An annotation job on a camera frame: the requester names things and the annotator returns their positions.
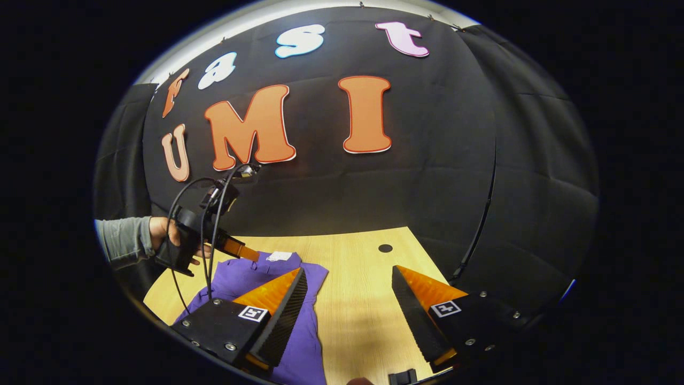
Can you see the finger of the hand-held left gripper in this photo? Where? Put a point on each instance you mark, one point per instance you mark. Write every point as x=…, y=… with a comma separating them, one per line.
x=240, y=249

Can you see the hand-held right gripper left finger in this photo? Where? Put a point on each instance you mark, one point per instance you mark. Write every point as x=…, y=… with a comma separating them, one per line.
x=286, y=321

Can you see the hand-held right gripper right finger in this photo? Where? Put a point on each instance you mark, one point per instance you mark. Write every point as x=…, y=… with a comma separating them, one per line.
x=414, y=321

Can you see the purple knit garment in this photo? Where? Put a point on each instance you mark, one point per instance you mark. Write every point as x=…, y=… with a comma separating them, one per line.
x=304, y=342

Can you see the black backdrop cloth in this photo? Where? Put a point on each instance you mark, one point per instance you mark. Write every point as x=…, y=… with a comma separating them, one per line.
x=427, y=187

